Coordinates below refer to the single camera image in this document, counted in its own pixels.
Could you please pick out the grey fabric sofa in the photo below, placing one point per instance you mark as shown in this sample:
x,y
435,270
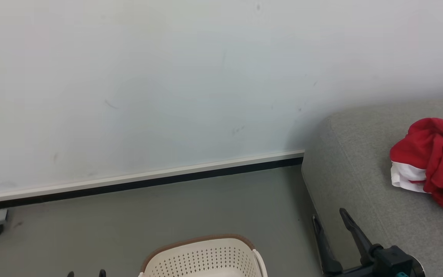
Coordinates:
x,y
360,184

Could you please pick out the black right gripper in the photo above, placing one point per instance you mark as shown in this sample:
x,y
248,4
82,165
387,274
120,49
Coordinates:
x,y
392,263

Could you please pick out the white perforated laundry basket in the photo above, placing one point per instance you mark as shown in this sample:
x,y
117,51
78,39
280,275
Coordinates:
x,y
202,259

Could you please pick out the red and white jersey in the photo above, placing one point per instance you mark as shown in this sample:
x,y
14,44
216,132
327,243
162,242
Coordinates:
x,y
413,148

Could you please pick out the white and black baseboard strip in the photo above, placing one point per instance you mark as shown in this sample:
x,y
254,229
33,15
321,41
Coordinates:
x,y
129,181

